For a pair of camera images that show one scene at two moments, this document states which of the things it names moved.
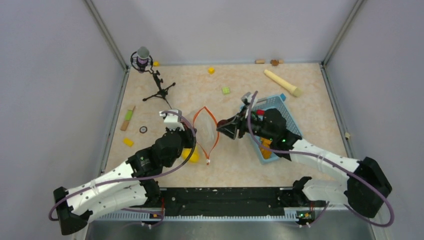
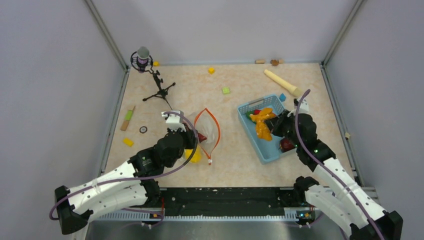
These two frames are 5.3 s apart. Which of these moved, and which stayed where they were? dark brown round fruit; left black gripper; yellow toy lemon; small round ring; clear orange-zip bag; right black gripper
Moved: dark brown round fruit; right black gripper
Stayed: clear orange-zip bag; left black gripper; small round ring; yellow toy lemon
